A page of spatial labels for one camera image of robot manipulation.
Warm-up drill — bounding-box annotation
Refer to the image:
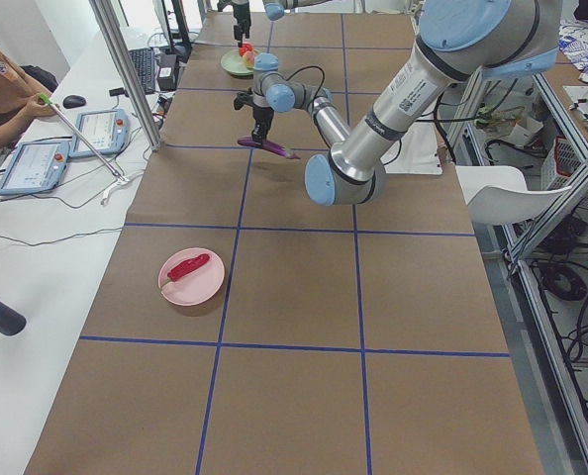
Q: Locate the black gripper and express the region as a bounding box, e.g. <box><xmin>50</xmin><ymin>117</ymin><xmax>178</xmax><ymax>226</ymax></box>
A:
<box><xmin>251</xmin><ymin>105</ymin><xmax>274</xmax><ymax>147</ymax></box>
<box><xmin>232</xmin><ymin>0</ymin><xmax>251</xmax><ymax>49</ymax></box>

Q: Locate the red yellow pomegranate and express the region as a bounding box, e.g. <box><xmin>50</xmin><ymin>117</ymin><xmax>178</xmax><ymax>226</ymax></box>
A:
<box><xmin>238</xmin><ymin>43</ymin><xmax>254</xmax><ymax>56</ymax></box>

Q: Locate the purple eggplant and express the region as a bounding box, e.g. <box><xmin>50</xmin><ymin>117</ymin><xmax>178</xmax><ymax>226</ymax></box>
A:
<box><xmin>237</xmin><ymin>137</ymin><xmax>300</xmax><ymax>159</ymax></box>

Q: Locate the yellow pink peach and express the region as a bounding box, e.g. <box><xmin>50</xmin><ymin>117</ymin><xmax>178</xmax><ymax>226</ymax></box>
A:
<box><xmin>242</xmin><ymin>50</ymin><xmax>256</xmax><ymax>69</ymax></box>

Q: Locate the red chili pepper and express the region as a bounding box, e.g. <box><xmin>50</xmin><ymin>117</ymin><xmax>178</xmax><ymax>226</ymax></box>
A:
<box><xmin>160</xmin><ymin>253</ymin><xmax>210</xmax><ymax>288</ymax></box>

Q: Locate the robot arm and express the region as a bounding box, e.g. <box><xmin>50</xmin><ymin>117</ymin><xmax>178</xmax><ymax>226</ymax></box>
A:
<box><xmin>216</xmin><ymin>0</ymin><xmax>327</xmax><ymax>48</ymax></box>
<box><xmin>251</xmin><ymin>1</ymin><xmax>562</xmax><ymax>206</ymax></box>

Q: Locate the green plate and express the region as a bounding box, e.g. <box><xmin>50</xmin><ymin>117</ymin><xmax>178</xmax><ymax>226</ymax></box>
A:
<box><xmin>220</xmin><ymin>49</ymin><xmax>263</xmax><ymax>77</ymax></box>

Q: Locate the black box on table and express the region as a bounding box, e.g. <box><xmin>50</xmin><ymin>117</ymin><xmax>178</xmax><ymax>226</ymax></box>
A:
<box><xmin>156</xmin><ymin>54</ymin><xmax>177</xmax><ymax>92</ymax></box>

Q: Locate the black keyboard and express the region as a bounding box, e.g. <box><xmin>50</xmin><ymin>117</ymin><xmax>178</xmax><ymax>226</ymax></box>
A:
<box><xmin>128</xmin><ymin>47</ymin><xmax>156</xmax><ymax>95</ymax></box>

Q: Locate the silver reacher grabber stick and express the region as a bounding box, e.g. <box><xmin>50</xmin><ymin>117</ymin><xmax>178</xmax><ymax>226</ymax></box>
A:
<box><xmin>39</xmin><ymin>93</ymin><xmax>144</xmax><ymax>206</ymax></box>

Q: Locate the far teach pendant tablet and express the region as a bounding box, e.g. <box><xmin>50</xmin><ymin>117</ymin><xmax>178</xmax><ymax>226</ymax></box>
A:
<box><xmin>75</xmin><ymin>109</ymin><xmax>130</xmax><ymax>155</ymax></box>

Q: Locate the teach pendant tablet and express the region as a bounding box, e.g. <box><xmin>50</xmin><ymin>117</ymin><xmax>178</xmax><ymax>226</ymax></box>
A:
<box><xmin>0</xmin><ymin>140</ymin><xmax>70</xmax><ymax>196</ymax></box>
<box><xmin>75</xmin><ymin>109</ymin><xmax>130</xmax><ymax>155</ymax></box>

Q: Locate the pink plate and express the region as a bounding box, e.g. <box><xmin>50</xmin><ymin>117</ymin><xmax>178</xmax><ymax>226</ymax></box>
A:
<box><xmin>157</xmin><ymin>247</ymin><xmax>226</xmax><ymax>306</ymax></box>

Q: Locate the black computer mouse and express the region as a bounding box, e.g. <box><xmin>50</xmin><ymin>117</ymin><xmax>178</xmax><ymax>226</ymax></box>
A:
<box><xmin>62</xmin><ymin>94</ymin><xmax>87</xmax><ymax>109</ymax></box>

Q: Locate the near teach pendant tablet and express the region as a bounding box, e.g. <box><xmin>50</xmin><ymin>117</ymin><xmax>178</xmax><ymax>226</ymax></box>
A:
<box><xmin>0</xmin><ymin>140</ymin><xmax>70</xmax><ymax>196</ymax></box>

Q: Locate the person in brown shirt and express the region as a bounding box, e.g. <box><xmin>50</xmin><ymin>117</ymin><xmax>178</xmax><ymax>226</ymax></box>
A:
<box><xmin>0</xmin><ymin>50</ymin><xmax>54</xmax><ymax>149</ymax></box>

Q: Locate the white curved chair shell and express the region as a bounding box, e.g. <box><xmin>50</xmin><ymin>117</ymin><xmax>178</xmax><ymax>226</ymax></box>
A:
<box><xmin>455</xmin><ymin>165</ymin><xmax>572</xmax><ymax>226</ymax></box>

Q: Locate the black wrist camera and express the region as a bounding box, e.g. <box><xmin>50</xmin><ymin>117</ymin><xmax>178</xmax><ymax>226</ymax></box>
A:
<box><xmin>233</xmin><ymin>88</ymin><xmax>253</xmax><ymax>111</ymax></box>

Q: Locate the aluminium frame post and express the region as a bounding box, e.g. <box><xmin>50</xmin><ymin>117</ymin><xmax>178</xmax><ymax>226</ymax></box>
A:
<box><xmin>89</xmin><ymin>0</ymin><xmax>161</xmax><ymax>151</ymax></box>

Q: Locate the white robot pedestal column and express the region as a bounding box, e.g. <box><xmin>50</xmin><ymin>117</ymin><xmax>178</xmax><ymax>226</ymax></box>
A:
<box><xmin>367</xmin><ymin>0</ymin><xmax>446</xmax><ymax>177</ymax></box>

